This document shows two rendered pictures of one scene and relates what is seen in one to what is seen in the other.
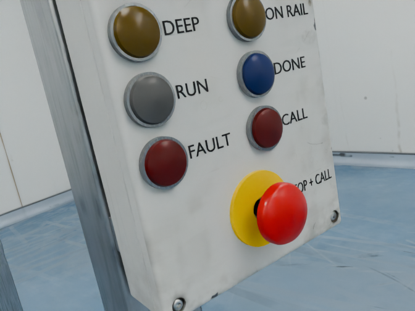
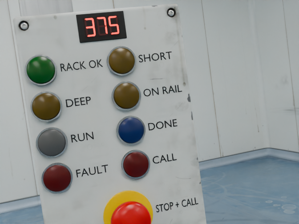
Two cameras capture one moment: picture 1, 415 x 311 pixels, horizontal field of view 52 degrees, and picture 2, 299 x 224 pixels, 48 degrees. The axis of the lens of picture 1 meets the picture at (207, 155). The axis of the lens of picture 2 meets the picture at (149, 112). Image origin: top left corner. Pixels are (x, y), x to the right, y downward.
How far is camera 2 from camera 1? 20 cm
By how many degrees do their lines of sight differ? 25
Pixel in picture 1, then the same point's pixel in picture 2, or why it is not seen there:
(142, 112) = (42, 149)
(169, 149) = (57, 171)
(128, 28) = (38, 105)
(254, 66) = (126, 126)
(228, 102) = (108, 146)
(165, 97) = (58, 142)
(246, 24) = (121, 101)
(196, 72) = (86, 127)
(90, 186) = not seen: hidden behind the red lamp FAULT
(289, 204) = (130, 217)
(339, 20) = not seen: outside the picture
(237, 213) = (107, 215)
